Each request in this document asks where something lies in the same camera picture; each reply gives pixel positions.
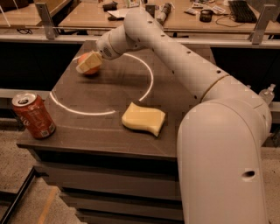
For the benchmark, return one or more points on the yellow foam padded gripper finger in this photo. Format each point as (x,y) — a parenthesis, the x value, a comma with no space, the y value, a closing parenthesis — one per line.
(89,62)

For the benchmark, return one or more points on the orange fruit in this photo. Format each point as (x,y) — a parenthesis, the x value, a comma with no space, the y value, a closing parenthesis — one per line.
(87,65)

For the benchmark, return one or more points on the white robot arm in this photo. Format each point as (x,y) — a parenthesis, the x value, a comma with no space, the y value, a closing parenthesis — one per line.
(219,140)

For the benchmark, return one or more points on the white paper sheets on desk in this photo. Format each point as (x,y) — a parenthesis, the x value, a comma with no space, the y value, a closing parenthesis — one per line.
(118,13)

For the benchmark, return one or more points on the black device on desk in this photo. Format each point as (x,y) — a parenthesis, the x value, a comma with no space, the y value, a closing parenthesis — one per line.
(110,6)

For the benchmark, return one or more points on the yellow sponge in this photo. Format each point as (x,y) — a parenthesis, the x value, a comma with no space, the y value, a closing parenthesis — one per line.
(142,118)

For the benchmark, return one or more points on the red soda can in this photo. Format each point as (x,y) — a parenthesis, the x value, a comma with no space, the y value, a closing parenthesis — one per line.
(31,110)

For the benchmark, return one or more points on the grey cylindrical tool on desk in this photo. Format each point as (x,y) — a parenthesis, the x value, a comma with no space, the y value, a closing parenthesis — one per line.
(163,14)

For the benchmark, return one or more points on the dark brown wooden table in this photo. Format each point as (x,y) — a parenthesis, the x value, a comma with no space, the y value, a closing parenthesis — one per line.
(109,173)

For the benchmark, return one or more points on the black round tape roll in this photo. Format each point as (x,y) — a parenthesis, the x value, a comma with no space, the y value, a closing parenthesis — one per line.
(205,16)

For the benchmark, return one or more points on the black keyboard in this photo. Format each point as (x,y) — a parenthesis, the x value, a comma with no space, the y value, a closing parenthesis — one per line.
(241,12)

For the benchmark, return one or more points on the clear plastic bottle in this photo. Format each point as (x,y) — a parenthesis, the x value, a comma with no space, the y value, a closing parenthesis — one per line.
(268,94)

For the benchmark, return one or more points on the grey metal railing bracket left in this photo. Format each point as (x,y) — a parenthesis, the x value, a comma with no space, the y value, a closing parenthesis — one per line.
(47,22)

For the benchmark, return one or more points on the grey metal railing bracket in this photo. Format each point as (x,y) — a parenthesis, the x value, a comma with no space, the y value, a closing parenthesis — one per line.
(47,22)
(150,8)
(268,13)

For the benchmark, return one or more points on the grey metal railing bracket middle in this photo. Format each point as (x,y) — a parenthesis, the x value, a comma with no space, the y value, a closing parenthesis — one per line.
(150,8)

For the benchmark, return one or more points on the grey metal railing bracket right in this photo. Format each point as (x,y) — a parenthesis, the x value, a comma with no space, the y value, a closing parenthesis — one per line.
(268,13)

